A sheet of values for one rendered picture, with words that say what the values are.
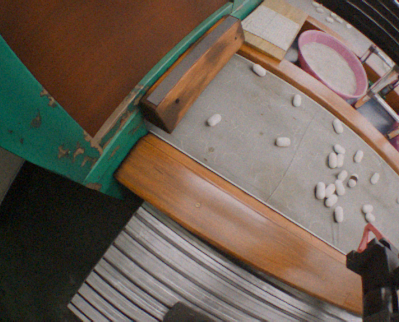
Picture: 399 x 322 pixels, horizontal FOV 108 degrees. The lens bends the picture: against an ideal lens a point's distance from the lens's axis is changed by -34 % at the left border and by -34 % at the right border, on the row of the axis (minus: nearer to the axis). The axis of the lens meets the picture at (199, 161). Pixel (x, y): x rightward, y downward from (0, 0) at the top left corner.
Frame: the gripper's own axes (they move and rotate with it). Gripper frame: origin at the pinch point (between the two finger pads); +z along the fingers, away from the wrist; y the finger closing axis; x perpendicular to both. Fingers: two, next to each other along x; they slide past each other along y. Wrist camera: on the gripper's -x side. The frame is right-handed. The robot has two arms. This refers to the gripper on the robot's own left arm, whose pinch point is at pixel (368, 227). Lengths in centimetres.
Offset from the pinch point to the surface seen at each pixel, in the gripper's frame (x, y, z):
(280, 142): 2.0, 21.8, 13.4
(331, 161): -0.3, 8.6, 16.5
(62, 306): 137, 63, -30
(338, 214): 6.1, 1.7, 8.7
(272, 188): 9.1, 18.3, 7.6
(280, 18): -24, 37, 41
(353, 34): -41, 10, 68
